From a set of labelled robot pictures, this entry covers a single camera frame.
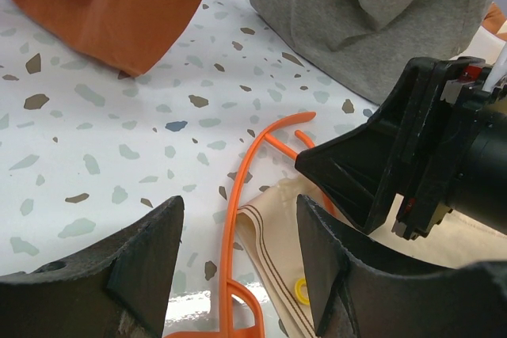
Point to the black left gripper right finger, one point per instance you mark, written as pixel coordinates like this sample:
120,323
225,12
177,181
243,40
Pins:
360,288

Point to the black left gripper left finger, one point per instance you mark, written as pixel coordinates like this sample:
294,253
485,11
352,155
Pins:
117,287

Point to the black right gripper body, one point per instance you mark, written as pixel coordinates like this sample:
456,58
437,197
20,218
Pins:
449,149

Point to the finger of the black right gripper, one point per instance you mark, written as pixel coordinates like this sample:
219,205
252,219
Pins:
349,168

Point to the yellow clothespin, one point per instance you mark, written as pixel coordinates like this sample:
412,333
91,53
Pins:
300,295

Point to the grey hanging underwear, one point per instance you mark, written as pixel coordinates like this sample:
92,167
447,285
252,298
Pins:
365,44

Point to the brown and cream underwear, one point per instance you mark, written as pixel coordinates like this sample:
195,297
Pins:
495,22

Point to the white plastic basket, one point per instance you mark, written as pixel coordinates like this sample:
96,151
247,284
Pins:
484,45

